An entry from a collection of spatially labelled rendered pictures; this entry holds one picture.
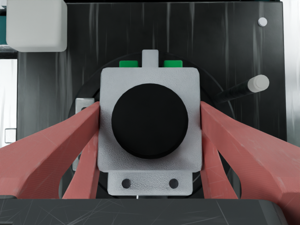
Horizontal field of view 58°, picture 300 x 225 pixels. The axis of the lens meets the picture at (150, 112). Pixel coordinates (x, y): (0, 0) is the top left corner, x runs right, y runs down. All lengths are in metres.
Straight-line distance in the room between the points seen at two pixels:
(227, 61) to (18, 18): 0.18
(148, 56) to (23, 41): 0.12
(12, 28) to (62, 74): 0.05
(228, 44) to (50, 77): 0.16
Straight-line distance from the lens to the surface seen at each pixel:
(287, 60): 0.28
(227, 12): 0.27
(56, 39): 0.24
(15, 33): 0.26
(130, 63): 0.17
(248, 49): 0.26
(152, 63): 0.16
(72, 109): 0.23
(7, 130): 0.27
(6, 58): 0.37
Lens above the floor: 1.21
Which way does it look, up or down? 88 degrees down
